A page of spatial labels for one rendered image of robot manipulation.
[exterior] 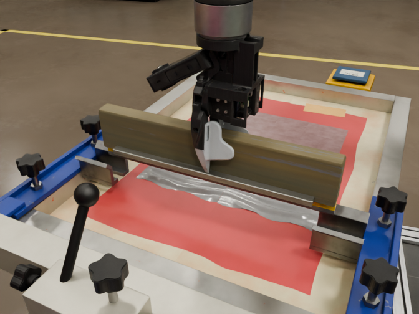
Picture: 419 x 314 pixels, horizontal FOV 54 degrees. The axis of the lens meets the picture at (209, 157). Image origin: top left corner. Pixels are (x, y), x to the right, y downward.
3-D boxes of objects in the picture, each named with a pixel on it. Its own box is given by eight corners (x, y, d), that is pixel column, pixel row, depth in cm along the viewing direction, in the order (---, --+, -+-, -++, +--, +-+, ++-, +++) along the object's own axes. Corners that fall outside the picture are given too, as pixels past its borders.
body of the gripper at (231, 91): (244, 133, 56) (248, 46, 49) (188, 121, 59) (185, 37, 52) (262, 111, 62) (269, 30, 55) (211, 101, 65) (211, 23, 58)
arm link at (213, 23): (183, 2, 50) (211, -10, 56) (184, 39, 53) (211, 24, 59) (239, 8, 47) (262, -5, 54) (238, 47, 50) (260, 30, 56)
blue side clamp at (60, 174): (110, 151, 93) (106, 124, 89) (129, 156, 91) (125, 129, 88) (4, 234, 70) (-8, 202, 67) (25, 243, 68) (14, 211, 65)
